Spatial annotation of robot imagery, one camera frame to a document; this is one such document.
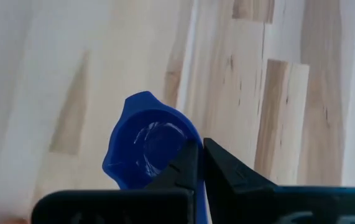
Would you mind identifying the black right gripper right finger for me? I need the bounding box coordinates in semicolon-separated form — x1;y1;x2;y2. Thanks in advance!
203;138;355;224

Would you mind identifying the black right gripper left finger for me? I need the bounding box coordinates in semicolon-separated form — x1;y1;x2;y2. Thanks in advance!
30;139;199;224

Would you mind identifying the small dark blue measuring cup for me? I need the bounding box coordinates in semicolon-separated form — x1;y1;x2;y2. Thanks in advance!
101;90;210;224

